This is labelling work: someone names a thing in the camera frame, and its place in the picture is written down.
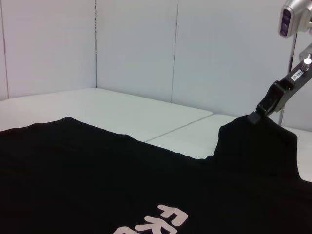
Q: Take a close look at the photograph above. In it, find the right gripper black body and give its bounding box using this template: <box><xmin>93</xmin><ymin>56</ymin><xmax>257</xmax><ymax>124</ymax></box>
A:
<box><xmin>270</xmin><ymin>62</ymin><xmax>312</xmax><ymax>115</ymax></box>

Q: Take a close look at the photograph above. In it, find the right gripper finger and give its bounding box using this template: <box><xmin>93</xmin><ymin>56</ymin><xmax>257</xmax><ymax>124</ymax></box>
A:
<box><xmin>247</xmin><ymin>79</ymin><xmax>285</xmax><ymax>126</ymax></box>

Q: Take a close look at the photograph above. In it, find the black shirt with FREE print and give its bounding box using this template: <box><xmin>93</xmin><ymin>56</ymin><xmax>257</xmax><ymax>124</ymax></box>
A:
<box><xmin>0</xmin><ymin>114</ymin><xmax>312</xmax><ymax>234</ymax></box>

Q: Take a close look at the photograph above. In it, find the right arm silver cable plug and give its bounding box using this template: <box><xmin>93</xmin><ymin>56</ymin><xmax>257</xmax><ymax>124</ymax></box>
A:
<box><xmin>302</xmin><ymin>57</ymin><xmax>312</xmax><ymax>72</ymax></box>

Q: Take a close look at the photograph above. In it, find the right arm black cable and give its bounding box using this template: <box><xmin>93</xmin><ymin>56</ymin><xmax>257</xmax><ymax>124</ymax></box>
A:
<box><xmin>288</xmin><ymin>31</ymin><xmax>297</xmax><ymax>73</ymax></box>

